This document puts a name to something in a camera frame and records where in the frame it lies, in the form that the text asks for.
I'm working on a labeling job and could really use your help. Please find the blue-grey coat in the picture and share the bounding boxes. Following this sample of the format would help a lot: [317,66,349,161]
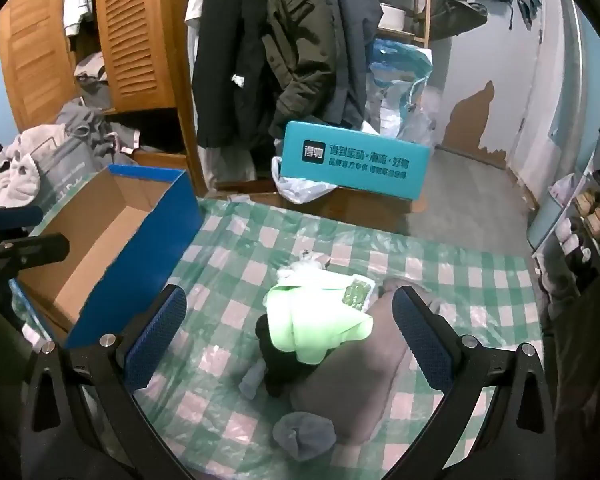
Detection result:
[315,0,383,128]

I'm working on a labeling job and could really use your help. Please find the wooden shelf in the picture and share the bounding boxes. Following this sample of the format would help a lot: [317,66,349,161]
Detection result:
[375,0,433,48]

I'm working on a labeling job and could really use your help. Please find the light green microfiber cloth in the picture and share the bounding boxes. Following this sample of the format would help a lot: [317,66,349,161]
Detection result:
[264,270,374,366]

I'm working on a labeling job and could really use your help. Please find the person's dark jacket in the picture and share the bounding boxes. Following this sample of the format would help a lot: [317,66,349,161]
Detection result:
[550,280,600,480]

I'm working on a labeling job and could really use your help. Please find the green checked tablecloth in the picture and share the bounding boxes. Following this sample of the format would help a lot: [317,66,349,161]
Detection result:
[10,197,546,480]

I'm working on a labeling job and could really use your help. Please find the wooden louvred wardrobe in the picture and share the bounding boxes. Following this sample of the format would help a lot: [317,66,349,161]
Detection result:
[0,0,211,196]

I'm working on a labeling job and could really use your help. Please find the brown cardboard box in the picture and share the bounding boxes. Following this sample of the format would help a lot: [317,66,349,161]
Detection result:
[275,180,421,233]

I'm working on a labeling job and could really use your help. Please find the dark clothes pile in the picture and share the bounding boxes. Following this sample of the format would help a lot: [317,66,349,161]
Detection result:
[105,120,186,153]

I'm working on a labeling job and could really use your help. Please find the green patterned sock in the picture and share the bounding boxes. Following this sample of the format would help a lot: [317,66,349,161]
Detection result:
[341,275,377,311]

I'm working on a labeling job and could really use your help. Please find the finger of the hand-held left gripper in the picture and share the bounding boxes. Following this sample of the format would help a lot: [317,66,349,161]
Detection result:
[0,234,71,271]
[0,204,45,233]

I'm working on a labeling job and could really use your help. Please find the grey fleece sock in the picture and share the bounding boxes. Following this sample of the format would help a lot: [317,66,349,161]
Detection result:
[289,277,448,456]

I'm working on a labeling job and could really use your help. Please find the dark grey tote bag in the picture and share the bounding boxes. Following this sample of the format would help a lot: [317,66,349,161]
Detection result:
[40,137,111,211]

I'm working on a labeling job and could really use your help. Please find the black sock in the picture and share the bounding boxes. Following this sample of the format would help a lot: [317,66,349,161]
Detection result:
[256,314,321,397]

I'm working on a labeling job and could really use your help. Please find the olive hanging bag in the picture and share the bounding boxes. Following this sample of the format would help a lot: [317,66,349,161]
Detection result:
[427,0,490,41]

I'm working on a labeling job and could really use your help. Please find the clear blue plastic bag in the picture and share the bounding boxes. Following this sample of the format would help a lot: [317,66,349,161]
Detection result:
[365,37,437,148]

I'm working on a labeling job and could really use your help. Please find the blue-grey sock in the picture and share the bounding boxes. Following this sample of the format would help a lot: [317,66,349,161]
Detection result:
[272,411,337,461]

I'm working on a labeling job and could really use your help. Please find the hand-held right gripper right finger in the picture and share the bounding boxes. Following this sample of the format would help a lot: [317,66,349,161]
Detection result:
[375,285,557,480]

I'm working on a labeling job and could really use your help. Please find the white container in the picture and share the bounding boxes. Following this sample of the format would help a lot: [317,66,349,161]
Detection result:
[378,4,407,32]

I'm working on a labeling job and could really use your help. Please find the black coat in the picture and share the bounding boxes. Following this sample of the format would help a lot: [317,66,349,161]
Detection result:
[192,0,281,151]

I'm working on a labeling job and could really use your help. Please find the blue cardboard box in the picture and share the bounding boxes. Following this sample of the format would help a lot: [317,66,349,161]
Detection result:
[10,164,204,350]

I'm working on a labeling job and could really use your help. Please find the grey folded clothes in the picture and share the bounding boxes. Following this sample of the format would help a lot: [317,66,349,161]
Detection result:
[72,52,113,111]

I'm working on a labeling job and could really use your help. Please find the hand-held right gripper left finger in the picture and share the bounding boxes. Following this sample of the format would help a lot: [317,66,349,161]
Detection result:
[22,284,201,480]

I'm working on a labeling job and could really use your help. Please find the small pale blue sock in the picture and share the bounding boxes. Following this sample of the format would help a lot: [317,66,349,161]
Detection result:
[239,364,268,400]

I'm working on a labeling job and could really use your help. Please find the teal cardboard box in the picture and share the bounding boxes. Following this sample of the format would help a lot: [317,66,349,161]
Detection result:
[280,121,432,200]

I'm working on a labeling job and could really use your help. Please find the open cardboard box with label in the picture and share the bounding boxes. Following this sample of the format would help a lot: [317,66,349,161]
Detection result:
[214,177,281,201]

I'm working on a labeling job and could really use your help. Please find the small white plastic bag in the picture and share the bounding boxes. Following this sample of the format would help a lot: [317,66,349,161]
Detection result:
[547,174,578,201]

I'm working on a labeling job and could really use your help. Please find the group of shoes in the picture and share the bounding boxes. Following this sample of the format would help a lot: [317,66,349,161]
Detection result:
[540,167,600,296]

